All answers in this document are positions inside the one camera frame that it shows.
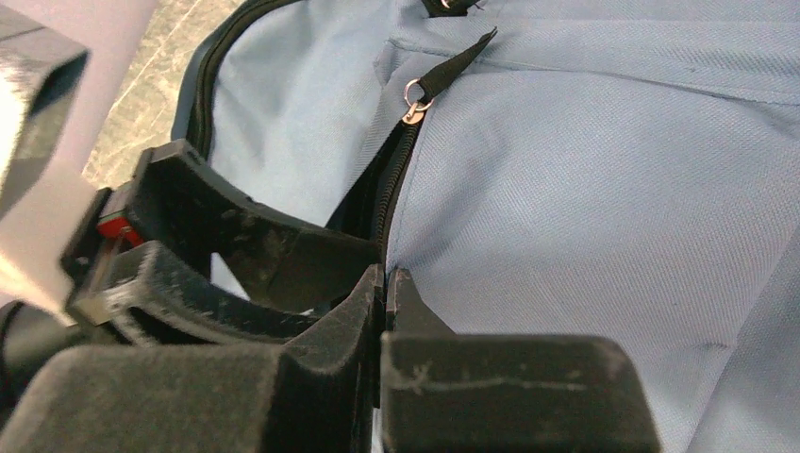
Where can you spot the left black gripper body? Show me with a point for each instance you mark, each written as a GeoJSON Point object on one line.
{"type": "Point", "coordinates": [105, 231]}

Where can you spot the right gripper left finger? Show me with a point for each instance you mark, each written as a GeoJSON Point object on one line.
{"type": "Point", "coordinates": [312, 394]}

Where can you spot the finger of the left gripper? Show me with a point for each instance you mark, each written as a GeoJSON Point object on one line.
{"type": "Point", "coordinates": [280, 261]}
{"type": "Point", "coordinates": [151, 296]}

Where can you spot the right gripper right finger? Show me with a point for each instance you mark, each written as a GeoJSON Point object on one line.
{"type": "Point", "coordinates": [446, 392]}

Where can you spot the blue-grey backpack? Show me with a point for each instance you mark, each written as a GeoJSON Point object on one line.
{"type": "Point", "coordinates": [627, 169]}

